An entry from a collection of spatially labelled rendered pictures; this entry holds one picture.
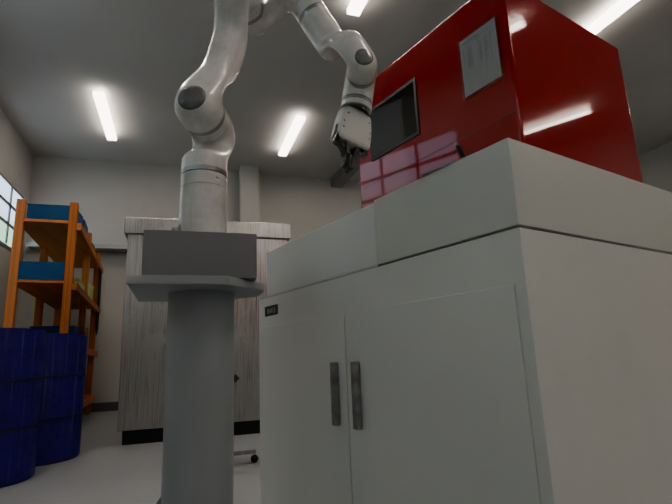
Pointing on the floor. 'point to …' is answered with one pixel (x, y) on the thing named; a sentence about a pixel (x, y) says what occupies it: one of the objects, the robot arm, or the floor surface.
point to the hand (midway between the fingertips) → (348, 164)
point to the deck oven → (139, 312)
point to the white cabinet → (473, 378)
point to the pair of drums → (39, 400)
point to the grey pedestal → (197, 382)
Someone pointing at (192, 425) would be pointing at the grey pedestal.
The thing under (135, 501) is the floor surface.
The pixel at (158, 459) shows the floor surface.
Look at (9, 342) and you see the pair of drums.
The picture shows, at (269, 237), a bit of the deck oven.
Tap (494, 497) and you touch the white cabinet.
